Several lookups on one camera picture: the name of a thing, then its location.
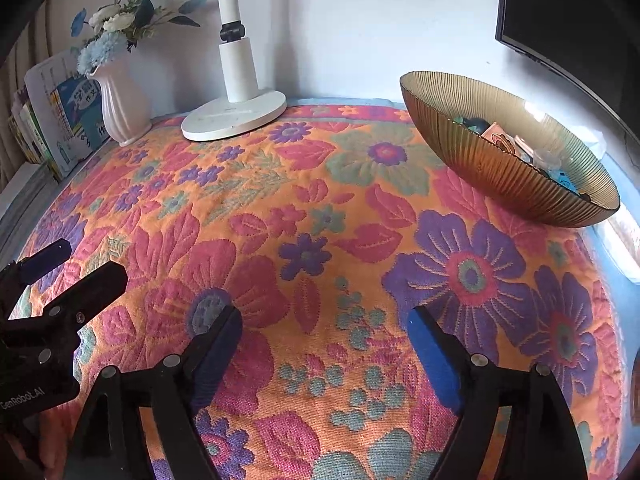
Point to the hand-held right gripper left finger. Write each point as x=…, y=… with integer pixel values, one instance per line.
x=215, y=355

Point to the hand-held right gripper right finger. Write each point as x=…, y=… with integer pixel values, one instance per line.
x=432, y=355

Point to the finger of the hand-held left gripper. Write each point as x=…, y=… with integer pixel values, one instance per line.
x=95, y=282
x=45, y=260

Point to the gold ribbed glass bowl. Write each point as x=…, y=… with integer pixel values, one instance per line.
x=500, y=180

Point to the rose gold box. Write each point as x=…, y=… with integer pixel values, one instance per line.
x=497, y=138

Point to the stack of books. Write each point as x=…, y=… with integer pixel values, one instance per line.
x=25, y=130

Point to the blue cover book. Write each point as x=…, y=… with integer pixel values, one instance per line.
x=70, y=110

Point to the white ribbed vase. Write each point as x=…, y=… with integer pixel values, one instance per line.
x=122, y=105

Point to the floral tablecloth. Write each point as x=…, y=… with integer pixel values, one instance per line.
x=325, y=210

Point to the white patterned object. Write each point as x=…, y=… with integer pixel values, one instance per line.
x=622, y=245

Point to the blue and white artificial flowers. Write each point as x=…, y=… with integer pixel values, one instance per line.
x=115, y=20

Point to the white desk lamp base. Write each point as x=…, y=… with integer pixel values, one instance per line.
x=240, y=75

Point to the black flat screen monitor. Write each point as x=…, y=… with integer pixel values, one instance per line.
x=565, y=10

